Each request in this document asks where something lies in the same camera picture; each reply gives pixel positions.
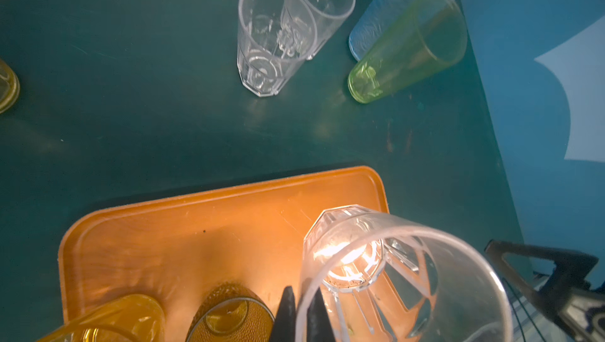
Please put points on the tall green glass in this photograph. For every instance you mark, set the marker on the tall green glass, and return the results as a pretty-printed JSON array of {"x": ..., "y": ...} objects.
[{"x": 429, "y": 37}]

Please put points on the tall yellow plastic glass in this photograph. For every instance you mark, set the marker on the tall yellow plastic glass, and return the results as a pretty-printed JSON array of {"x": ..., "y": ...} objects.
[{"x": 9, "y": 87}]

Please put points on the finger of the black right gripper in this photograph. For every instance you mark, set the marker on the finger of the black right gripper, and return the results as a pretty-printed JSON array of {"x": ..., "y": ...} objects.
[{"x": 544, "y": 276}]

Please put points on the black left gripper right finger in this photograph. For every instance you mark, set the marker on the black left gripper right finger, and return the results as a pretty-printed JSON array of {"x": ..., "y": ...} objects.
[{"x": 319, "y": 328}]

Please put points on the short yellow plastic glass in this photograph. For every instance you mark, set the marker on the short yellow plastic glass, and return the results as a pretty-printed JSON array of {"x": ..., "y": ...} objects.
[{"x": 133, "y": 317}]

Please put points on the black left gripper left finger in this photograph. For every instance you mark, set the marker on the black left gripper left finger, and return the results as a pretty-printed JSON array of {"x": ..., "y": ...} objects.
[{"x": 284, "y": 329}]

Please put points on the orange plastic tray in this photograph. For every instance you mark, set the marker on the orange plastic tray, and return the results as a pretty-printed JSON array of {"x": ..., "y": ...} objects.
[{"x": 178, "y": 249}]

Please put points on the dark brown textured glass back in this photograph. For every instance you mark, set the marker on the dark brown textured glass back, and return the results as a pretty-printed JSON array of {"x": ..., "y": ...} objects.
[{"x": 231, "y": 312}]

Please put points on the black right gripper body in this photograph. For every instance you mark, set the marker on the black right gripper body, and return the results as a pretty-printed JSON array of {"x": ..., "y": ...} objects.
[{"x": 581, "y": 316}]

